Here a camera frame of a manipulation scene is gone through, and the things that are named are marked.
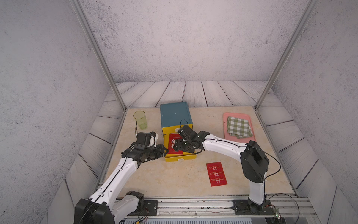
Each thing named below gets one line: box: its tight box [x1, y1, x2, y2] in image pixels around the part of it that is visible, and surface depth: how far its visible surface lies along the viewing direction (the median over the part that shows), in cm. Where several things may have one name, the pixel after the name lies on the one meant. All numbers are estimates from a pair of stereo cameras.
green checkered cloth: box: [227, 116, 254, 139], surface depth 109 cm
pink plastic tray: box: [222, 112, 256, 144], surface depth 110 cm
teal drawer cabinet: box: [160, 101, 193, 145], surface depth 89 cm
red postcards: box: [206, 161, 228, 187], surface depth 86 cm
